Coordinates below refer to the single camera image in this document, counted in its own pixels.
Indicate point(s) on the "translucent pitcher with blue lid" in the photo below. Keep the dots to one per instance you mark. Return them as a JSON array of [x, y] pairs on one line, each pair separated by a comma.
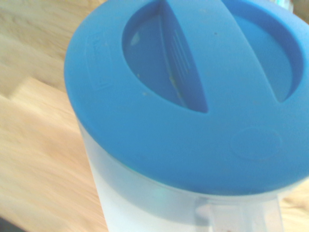
[[169, 133]]

